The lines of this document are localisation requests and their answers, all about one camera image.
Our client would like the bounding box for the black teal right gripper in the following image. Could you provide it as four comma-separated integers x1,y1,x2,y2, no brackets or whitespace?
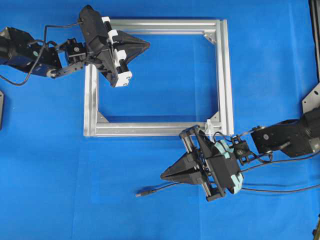
160,125,233,202

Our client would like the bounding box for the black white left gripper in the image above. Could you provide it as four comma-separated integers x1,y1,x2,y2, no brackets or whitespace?
98,17,150,88

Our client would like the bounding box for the black usb wire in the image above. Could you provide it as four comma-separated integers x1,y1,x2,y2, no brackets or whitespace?
136,181,320,199

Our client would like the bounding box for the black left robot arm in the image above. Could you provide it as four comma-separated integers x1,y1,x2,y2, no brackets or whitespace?
0,16,150,88

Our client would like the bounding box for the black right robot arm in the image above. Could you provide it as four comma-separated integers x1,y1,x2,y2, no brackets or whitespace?
160,108,320,202

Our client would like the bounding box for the black object left edge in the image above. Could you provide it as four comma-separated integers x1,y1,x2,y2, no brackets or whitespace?
0,91,5,130

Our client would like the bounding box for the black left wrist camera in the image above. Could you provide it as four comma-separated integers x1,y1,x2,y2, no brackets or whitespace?
78,5,112,65

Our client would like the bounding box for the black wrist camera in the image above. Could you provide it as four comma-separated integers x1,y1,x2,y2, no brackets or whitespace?
205,153,244,195
78,5,112,65

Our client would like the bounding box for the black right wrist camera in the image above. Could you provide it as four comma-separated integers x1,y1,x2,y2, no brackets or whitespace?
205,153,244,195

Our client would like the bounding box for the aluminium extrusion frame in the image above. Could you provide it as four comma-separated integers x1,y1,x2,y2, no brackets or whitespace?
83,19,234,137

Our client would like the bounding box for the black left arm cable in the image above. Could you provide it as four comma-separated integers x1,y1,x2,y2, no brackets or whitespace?
0,21,83,87

